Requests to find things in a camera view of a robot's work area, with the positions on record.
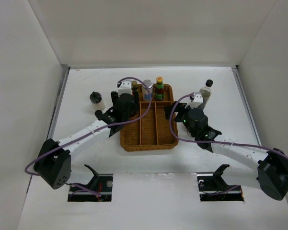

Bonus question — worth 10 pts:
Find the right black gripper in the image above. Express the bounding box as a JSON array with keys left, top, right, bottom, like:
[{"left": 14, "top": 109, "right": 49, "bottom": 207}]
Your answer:
[{"left": 164, "top": 101, "right": 198, "bottom": 138}]

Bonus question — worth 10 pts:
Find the cork top yellow label bottle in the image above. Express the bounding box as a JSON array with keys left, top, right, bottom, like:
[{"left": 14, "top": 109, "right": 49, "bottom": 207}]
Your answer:
[{"left": 132, "top": 80, "right": 138, "bottom": 97}]

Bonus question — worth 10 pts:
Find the black cap spice bottle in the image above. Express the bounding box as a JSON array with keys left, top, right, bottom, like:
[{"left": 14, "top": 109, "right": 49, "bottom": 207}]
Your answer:
[{"left": 94, "top": 110, "right": 103, "bottom": 118}]

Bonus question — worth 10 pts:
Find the silver lid blue label jar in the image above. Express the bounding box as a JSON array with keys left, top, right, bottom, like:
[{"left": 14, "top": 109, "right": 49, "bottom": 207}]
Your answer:
[{"left": 142, "top": 80, "right": 153, "bottom": 101}]

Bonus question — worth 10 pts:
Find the yellow cap green label bottle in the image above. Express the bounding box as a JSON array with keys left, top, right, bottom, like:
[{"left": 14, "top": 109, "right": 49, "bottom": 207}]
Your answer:
[{"left": 155, "top": 76, "right": 164, "bottom": 101}]

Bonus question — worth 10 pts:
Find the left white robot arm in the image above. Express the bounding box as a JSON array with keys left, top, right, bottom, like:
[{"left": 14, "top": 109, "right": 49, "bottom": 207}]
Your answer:
[{"left": 34, "top": 90, "right": 139, "bottom": 189}]

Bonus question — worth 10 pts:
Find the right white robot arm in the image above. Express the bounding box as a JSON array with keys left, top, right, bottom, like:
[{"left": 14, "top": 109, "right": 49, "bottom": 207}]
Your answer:
[{"left": 164, "top": 102, "right": 288, "bottom": 201}]

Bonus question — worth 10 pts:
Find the black lid shaker jar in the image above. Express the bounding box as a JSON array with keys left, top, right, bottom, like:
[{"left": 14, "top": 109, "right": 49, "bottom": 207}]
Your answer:
[{"left": 89, "top": 92, "right": 105, "bottom": 111}]

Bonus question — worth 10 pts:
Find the black cap soy sauce bottle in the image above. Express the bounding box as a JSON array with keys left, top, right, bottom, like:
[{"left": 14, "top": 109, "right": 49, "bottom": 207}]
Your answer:
[{"left": 198, "top": 79, "right": 213, "bottom": 110}]

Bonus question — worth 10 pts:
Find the brown wicker divided basket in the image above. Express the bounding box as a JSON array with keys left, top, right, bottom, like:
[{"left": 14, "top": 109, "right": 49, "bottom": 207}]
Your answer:
[{"left": 120, "top": 84, "right": 179, "bottom": 152}]

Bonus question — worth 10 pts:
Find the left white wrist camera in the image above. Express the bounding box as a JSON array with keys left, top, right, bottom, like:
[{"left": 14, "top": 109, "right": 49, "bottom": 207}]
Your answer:
[{"left": 117, "top": 80, "right": 133, "bottom": 97}]

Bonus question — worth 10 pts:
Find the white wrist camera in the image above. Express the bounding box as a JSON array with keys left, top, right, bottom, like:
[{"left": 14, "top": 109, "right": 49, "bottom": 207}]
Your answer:
[
  {"left": 185, "top": 92, "right": 203, "bottom": 109},
  {"left": 117, "top": 80, "right": 133, "bottom": 97}
]

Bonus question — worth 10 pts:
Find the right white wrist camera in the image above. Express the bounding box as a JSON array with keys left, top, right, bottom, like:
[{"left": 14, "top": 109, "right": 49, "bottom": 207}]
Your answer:
[{"left": 185, "top": 92, "right": 203, "bottom": 109}]

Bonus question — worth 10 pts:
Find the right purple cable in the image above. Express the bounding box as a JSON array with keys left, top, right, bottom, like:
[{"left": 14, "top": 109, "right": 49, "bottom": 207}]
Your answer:
[{"left": 169, "top": 93, "right": 288, "bottom": 167}]

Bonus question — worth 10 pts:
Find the purple cable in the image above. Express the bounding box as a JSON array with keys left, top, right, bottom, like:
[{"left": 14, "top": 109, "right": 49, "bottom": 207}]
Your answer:
[
  {"left": 25, "top": 76, "right": 152, "bottom": 175},
  {"left": 169, "top": 93, "right": 288, "bottom": 167}
]

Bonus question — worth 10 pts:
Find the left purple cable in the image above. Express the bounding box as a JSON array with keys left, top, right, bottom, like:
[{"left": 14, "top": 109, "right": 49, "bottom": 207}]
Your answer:
[{"left": 25, "top": 76, "right": 152, "bottom": 175}]

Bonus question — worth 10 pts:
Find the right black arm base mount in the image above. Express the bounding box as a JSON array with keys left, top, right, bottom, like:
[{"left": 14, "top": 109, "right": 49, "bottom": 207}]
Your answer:
[{"left": 197, "top": 164, "right": 244, "bottom": 202}]

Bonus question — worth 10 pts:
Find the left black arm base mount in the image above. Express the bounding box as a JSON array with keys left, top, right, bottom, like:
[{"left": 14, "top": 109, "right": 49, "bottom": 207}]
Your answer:
[{"left": 67, "top": 164, "right": 114, "bottom": 202}]

